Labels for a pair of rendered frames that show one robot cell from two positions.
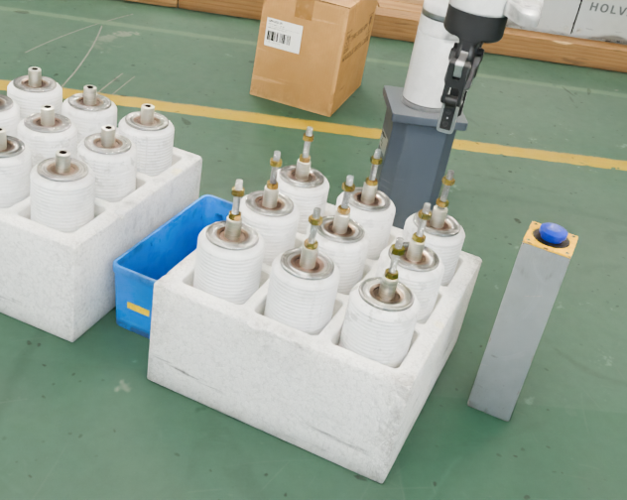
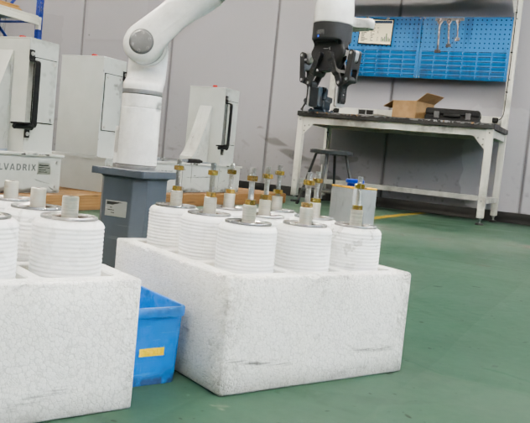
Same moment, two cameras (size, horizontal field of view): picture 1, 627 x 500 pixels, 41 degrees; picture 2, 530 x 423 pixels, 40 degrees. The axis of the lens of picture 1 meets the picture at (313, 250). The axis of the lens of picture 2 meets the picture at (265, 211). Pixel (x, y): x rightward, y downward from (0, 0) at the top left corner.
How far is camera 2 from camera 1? 1.21 m
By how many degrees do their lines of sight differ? 58
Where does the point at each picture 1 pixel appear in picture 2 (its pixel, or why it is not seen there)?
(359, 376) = (384, 280)
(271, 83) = not seen: outside the picture
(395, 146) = (137, 203)
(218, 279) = (267, 255)
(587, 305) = not seen: hidden behind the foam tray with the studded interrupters
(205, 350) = (277, 326)
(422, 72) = (143, 138)
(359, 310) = (363, 234)
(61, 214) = (96, 259)
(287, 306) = (319, 254)
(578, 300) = not seen: hidden behind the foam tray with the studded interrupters
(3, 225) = (51, 289)
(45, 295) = (100, 360)
